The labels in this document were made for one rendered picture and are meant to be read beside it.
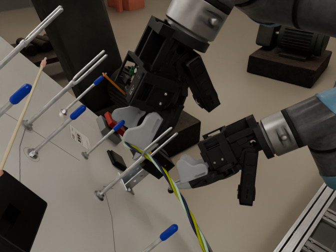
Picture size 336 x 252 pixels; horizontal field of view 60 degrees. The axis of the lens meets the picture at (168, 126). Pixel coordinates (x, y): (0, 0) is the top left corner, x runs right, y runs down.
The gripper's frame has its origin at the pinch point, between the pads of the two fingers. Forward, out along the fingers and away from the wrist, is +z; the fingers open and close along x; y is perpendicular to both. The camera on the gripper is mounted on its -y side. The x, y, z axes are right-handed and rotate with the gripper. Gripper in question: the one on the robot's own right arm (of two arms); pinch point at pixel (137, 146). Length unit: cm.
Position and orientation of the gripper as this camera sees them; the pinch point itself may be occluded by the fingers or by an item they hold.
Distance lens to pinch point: 49.0
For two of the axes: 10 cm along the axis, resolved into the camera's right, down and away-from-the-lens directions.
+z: -4.7, 8.0, 3.7
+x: 4.3, 5.7, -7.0
